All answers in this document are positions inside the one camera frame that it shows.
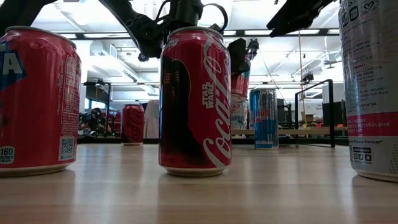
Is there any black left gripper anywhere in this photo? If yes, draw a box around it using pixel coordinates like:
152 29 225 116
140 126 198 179
166 0 250 76

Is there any white hanging cloth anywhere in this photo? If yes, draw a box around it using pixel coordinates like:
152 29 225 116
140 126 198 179
143 99 160 139

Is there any red Fanta can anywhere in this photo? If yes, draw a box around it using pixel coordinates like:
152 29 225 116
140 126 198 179
0 26 82 178
231 55 252 103

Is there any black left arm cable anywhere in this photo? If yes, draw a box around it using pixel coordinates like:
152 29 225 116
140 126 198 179
201 2 230 34

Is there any black ceiling light beam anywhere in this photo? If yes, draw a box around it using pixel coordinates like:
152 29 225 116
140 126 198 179
0 27 342 40

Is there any red Coca-Cola can black script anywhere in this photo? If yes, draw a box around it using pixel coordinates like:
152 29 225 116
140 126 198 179
120 104 146 147

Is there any person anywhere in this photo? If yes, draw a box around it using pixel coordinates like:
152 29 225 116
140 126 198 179
79 107 108 138

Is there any cardboard box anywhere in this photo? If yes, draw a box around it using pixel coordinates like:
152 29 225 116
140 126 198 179
300 111 315 124

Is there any black table rig frame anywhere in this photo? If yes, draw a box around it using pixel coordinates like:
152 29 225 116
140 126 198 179
76 136 351 146

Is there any blue silver Red Bull can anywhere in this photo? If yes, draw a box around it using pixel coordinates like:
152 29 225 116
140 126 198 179
252 88 279 151
248 90 254 130

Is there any white Celsius Peach Vibe can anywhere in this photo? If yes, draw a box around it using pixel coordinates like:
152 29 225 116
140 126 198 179
231 98 249 130

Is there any red Star Wars Coca-Cola can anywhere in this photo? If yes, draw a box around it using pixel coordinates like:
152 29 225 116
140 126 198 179
157 26 233 178

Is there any silver Celsius can pink band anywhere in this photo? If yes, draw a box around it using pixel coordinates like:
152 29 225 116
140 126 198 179
338 0 398 183

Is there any black monitor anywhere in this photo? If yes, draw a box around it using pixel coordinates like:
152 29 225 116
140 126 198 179
322 101 348 128

